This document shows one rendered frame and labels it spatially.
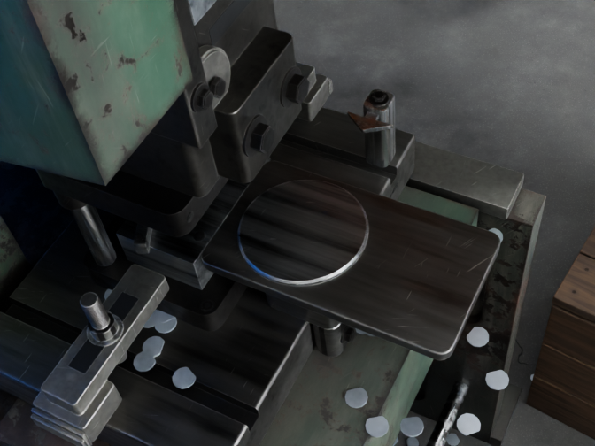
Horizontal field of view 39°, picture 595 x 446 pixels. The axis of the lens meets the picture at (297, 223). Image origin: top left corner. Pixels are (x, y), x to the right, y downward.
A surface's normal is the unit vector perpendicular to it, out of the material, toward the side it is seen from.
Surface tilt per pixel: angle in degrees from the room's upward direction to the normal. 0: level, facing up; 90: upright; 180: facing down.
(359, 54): 0
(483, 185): 0
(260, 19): 90
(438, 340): 0
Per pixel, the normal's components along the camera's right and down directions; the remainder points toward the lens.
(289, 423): -0.10, -0.61
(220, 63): 0.88, 0.31
